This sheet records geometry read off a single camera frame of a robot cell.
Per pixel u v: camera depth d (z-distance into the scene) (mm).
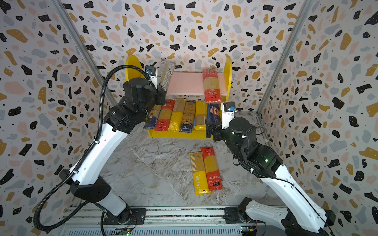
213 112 975
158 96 577
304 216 366
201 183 835
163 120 920
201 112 1003
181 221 730
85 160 407
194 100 1162
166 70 686
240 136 385
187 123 923
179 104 1032
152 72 504
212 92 701
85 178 400
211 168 877
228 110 462
